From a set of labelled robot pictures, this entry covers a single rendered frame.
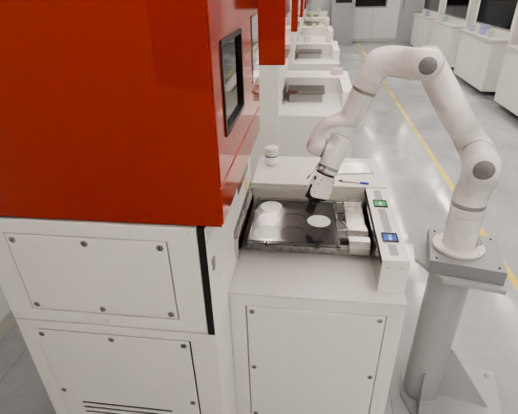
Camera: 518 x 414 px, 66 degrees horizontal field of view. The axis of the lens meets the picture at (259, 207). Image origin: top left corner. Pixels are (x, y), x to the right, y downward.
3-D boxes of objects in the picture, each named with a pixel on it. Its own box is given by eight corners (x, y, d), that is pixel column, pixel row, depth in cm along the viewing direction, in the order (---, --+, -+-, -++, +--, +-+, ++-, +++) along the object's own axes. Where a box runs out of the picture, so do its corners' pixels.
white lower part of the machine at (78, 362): (72, 456, 176) (12, 319, 135) (142, 319, 247) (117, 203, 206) (231, 476, 167) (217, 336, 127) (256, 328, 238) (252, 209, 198)
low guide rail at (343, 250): (246, 250, 168) (246, 243, 166) (247, 246, 169) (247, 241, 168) (368, 256, 162) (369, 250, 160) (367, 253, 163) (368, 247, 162)
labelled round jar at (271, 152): (264, 166, 206) (264, 149, 202) (265, 161, 213) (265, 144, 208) (277, 167, 206) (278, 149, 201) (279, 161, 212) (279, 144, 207)
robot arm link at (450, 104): (471, 185, 141) (467, 169, 155) (507, 170, 135) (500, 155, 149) (402, 61, 132) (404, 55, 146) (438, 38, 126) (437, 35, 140)
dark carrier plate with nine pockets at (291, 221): (248, 241, 160) (248, 239, 160) (259, 200, 190) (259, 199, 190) (335, 246, 156) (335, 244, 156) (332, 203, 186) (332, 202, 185)
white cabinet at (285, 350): (238, 430, 185) (228, 294, 145) (262, 290, 268) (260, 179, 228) (381, 445, 177) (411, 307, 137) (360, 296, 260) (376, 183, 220)
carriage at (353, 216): (348, 254, 158) (349, 248, 157) (343, 209, 190) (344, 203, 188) (369, 255, 157) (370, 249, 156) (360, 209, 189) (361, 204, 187)
